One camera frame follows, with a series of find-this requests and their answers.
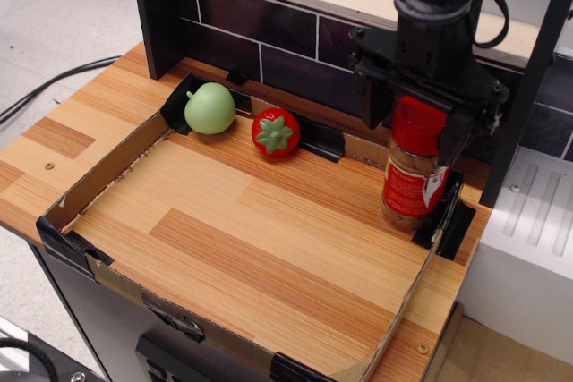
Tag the black base with cable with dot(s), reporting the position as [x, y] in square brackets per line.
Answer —
[27, 358]

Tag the red lidded spice bottle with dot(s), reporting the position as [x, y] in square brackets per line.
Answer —
[414, 179]

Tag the red toy tomato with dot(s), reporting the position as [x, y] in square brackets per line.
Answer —
[275, 132]

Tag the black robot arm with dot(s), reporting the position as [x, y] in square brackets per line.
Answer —
[430, 57]

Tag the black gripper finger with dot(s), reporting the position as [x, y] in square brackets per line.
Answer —
[375, 99]
[460, 128]

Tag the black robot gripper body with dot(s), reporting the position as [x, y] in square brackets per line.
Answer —
[431, 54]

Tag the white drainboard unit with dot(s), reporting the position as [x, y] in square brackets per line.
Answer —
[520, 281]

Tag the green toy apple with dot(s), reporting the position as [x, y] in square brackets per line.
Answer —
[210, 109]

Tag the taped cardboard fence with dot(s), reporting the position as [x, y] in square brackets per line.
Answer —
[201, 243]

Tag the black panel under table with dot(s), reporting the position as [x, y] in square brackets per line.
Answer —
[160, 363]

